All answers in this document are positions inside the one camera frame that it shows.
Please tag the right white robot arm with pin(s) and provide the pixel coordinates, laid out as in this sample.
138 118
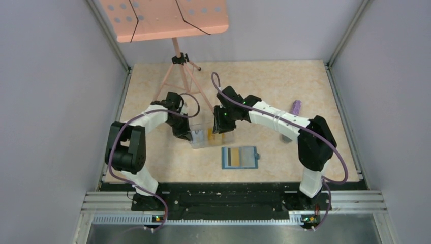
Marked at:
315 141

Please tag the clear plastic box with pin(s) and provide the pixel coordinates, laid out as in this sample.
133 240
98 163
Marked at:
203 136

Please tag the purple glitter cylinder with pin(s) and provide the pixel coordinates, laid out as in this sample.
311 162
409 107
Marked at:
296 107

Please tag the blue card holder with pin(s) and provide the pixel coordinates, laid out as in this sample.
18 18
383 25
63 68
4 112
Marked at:
249 157

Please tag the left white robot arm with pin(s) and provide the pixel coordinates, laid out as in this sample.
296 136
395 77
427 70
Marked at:
125 154

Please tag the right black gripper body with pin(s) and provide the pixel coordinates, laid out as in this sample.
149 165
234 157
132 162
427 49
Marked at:
224 114

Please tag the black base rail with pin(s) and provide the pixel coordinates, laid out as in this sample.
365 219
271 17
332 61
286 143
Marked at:
223 201

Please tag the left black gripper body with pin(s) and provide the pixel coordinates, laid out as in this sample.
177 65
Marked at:
179 120

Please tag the pink music stand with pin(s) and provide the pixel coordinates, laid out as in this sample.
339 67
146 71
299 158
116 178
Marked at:
140 20

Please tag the gold credit card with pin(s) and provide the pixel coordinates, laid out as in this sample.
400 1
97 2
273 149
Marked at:
233 157
215 139

